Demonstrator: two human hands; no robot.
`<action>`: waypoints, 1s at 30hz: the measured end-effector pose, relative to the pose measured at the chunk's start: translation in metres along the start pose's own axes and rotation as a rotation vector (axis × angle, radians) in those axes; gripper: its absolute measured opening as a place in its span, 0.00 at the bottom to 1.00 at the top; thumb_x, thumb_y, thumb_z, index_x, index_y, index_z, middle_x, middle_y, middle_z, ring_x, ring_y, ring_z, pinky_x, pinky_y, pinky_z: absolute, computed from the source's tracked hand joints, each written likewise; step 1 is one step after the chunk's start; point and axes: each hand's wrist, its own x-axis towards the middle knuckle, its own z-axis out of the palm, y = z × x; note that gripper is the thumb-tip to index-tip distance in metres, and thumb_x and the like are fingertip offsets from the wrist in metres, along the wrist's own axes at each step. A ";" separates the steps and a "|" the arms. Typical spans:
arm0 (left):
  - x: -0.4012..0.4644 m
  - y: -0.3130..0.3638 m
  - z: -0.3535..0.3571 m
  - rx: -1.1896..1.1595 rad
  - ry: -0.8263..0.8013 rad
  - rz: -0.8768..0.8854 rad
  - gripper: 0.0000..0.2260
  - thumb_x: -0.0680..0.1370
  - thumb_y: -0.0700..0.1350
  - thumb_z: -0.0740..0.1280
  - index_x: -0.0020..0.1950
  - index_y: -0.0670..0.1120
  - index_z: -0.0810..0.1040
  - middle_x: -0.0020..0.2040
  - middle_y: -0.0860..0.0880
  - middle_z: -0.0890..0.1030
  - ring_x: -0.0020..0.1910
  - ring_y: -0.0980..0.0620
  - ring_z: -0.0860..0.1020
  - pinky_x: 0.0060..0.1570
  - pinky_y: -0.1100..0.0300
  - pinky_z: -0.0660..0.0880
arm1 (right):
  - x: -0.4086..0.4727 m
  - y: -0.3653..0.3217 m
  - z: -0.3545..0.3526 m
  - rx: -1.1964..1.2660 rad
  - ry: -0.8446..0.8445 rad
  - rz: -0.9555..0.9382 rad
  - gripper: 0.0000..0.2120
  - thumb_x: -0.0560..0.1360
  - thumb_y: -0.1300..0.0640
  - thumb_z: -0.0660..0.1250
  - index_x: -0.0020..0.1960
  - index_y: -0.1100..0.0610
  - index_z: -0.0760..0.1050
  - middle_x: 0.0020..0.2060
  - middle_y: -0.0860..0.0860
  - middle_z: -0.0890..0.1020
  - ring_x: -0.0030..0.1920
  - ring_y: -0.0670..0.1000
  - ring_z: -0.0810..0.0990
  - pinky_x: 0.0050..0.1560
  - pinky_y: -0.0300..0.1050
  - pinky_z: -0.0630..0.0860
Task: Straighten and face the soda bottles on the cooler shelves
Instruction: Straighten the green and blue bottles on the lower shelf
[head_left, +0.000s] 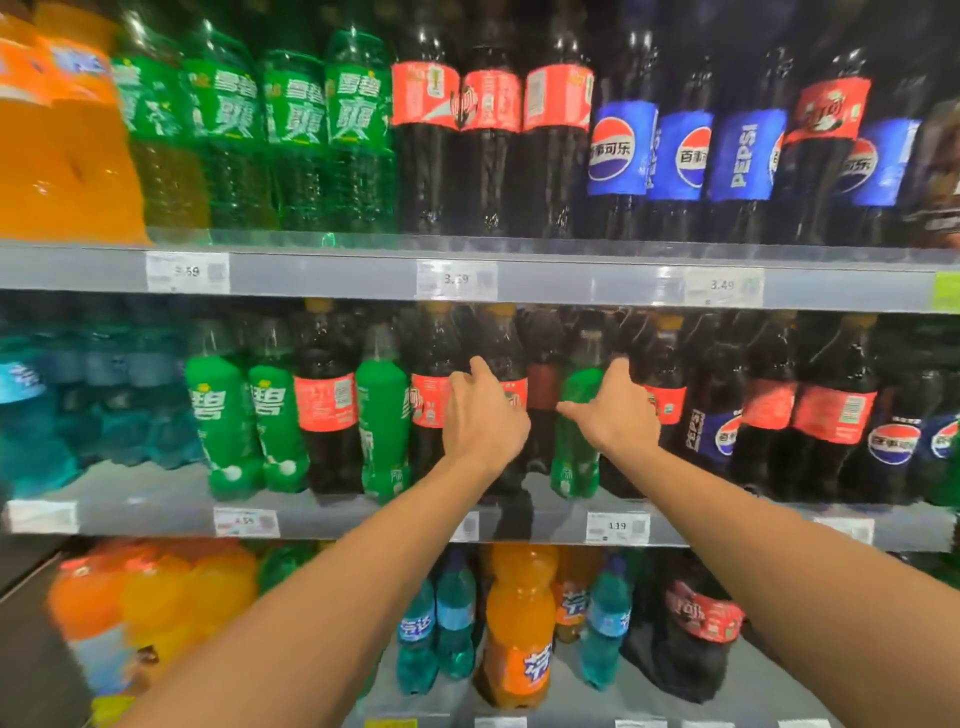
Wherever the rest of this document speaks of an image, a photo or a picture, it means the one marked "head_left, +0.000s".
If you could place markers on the person's right hand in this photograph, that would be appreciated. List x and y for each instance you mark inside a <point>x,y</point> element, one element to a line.
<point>622,420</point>

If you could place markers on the person's left hand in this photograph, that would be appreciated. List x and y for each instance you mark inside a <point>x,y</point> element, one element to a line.
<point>484,427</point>

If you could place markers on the cola bottle black blue label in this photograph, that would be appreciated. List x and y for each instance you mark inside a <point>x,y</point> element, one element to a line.
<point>712,435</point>

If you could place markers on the teal soda bottle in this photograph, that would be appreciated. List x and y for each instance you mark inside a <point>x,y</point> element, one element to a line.
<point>456,615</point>
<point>416,645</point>
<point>606,622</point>

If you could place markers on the row of cola bottles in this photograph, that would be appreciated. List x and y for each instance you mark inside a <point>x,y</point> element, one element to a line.
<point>832,412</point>

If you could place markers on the clear green soda bottle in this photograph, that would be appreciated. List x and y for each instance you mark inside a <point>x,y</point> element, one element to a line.
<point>285,566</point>

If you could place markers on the large cola bottle red label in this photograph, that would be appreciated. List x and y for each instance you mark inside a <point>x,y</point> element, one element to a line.
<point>559,180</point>
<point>810,187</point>
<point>424,180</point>
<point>491,180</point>

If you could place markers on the large green soda bottle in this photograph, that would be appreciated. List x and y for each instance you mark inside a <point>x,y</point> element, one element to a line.
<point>169,180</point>
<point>360,180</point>

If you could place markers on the orange juice bottle black label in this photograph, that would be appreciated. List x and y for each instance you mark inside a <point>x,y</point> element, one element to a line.
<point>225,585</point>
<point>154,600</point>

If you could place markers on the row of large green bottles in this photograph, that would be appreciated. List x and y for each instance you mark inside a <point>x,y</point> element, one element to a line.
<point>240,187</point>

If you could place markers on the large cola bottle tan label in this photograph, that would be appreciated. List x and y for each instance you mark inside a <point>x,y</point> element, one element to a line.
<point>934,195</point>

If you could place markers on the orange drink bottle blue label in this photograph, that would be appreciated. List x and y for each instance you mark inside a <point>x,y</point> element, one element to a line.
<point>82,600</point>

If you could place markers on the row of teal bottles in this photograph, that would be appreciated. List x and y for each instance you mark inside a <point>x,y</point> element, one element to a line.
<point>37,435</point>

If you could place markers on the large orange soda bottle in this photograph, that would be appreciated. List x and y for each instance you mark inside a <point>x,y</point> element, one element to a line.
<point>97,180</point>

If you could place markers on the person's left forearm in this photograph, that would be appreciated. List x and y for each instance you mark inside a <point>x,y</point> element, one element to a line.
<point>300,615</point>

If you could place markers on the person's right forearm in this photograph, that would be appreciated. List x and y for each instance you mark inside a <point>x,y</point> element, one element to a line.
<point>825,615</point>

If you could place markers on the white price tag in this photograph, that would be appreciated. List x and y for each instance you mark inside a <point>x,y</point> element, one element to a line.
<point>500,723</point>
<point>617,528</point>
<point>469,527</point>
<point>802,724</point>
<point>640,724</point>
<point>724,286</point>
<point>246,522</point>
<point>41,517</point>
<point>847,529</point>
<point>187,271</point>
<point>456,280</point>

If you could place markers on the yellow price tag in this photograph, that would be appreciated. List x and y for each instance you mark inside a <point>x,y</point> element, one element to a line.
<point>390,724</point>

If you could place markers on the green price tag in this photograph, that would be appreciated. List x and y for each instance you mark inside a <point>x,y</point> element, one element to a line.
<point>947,292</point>

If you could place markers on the steel cabinet side panel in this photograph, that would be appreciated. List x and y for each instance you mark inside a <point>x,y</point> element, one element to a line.
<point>30,660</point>

